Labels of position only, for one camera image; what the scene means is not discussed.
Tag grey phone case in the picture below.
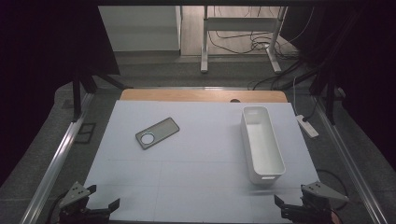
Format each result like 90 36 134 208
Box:
134 117 181 151

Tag white cabinet panel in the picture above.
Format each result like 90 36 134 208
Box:
98 5 182 52

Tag black stand legs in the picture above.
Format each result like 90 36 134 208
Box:
308 66 339 126
70 69 129 123

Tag wooden table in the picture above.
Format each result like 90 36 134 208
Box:
119 89 290 104

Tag white table cover sheet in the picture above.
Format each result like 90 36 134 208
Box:
83 100 321 224

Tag person's right hand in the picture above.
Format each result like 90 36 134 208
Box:
329 210 342 224

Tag white metal desk frame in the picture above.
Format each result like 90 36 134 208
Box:
200 5 290 75

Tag black cable loop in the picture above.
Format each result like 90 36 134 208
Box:
316 168 349 211

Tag aluminium rail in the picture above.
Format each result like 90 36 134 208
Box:
311 92 389 224
19 92 95 224

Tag white oblong plastic bin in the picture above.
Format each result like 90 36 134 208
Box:
240 105 287 188

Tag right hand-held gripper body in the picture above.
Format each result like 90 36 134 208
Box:
292 181 350 224

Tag tangle of black floor cables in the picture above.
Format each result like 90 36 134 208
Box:
207 5 316 61

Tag white power strip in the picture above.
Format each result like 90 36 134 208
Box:
295 114 320 139

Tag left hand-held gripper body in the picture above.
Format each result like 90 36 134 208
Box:
58 181 94 224

